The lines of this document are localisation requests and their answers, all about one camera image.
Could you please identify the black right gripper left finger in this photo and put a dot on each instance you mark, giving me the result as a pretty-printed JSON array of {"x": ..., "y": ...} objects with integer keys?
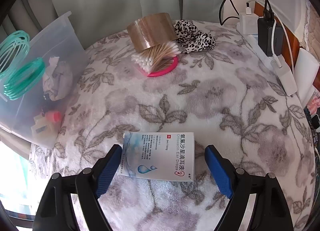
[{"x": 56, "y": 212}]

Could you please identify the white ear drops box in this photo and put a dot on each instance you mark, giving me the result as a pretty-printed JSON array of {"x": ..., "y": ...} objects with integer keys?
[{"x": 164, "y": 156}]

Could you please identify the brown packing tape roll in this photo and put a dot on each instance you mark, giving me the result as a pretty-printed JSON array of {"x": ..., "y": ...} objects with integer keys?
[{"x": 151, "y": 30}]

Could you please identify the cream hair claw clip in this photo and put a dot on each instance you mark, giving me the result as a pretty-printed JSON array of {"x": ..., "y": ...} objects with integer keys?
[{"x": 42, "y": 125}]

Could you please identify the clear plastic storage bin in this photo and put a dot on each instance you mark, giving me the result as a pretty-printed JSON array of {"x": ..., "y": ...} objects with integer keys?
[{"x": 23, "y": 63}]

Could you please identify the floral fleece blanket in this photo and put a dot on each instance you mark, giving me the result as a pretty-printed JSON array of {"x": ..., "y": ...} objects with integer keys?
[{"x": 225, "y": 96}]

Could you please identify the crumpled white paper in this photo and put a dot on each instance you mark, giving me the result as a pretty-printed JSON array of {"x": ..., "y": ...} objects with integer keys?
[{"x": 57, "y": 79}]

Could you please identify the white charger plug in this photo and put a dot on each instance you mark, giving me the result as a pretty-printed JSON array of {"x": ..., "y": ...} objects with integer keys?
[{"x": 284, "y": 73}]

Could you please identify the white paper roll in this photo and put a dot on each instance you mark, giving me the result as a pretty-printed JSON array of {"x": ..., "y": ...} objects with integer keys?
[{"x": 306, "y": 69}]

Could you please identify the cotton swab pack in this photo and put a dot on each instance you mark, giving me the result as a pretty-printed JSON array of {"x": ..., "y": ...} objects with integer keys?
[{"x": 151, "y": 59}]

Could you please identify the black power adapter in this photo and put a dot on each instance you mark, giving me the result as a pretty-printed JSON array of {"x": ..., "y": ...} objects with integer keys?
[{"x": 264, "y": 37}]

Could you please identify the leopard print scrunchie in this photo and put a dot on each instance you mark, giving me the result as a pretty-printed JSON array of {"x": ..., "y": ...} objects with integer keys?
[{"x": 190, "y": 38}]

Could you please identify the grey green curtain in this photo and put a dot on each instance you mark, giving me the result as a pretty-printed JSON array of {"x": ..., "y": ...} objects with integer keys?
[{"x": 112, "y": 3}]

